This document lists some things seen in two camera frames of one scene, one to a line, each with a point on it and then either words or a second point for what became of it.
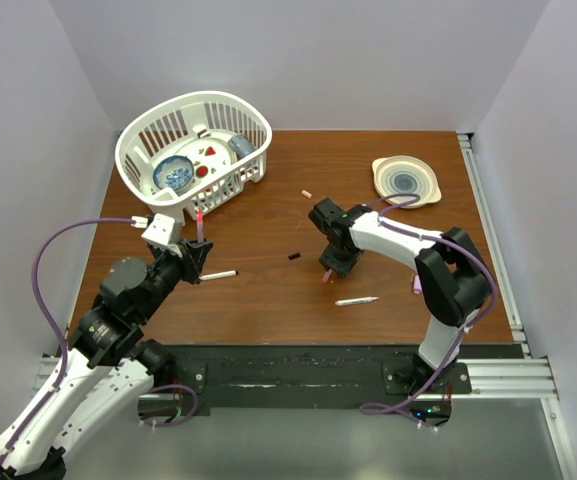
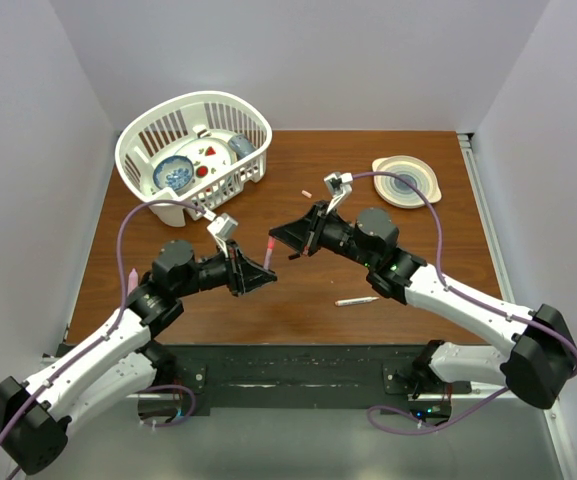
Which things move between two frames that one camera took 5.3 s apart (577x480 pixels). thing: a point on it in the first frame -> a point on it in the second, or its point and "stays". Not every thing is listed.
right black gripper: [342, 268] -> [306, 233]
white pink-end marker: [355, 300] stays
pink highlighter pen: [200, 225] -> [269, 252]
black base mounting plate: [204, 371] stays
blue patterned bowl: [174, 172] stays
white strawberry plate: [209, 157] stays
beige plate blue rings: [405, 175] stays
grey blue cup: [240, 144] stays
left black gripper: [196, 256] -> [243, 274]
